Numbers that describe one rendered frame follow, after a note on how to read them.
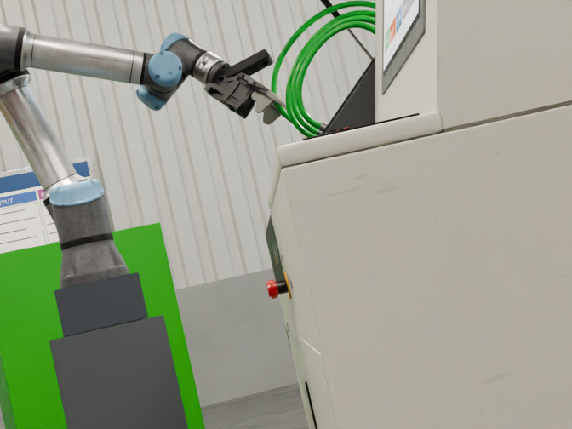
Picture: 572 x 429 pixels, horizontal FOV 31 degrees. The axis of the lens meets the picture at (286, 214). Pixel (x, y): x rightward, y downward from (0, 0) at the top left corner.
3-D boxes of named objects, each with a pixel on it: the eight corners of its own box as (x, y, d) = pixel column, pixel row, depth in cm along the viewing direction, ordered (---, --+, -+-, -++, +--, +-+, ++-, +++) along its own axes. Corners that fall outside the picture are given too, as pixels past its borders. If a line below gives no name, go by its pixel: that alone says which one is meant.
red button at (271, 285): (270, 303, 197) (264, 277, 198) (291, 299, 197) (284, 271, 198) (271, 303, 192) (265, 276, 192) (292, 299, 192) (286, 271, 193)
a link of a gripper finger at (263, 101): (274, 123, 238) (248, 109, 244) (289, 103, 239) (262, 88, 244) (268, 117, 236) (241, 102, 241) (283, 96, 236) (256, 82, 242)
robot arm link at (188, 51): (160, 65, 256) (182, 40, 258) (194, 87, 253) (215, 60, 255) (152, 49, 249) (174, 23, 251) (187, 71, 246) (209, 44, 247)
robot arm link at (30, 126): (69, 250, 234) (-47, 38, 234) (70, 255, 249) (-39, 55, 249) (117, 225, 237) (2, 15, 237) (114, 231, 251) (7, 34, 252)
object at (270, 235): (278, 292, 271) (265, 232, 272) (294, 288, 271) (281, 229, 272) (287, 291, 209) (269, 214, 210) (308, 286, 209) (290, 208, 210)
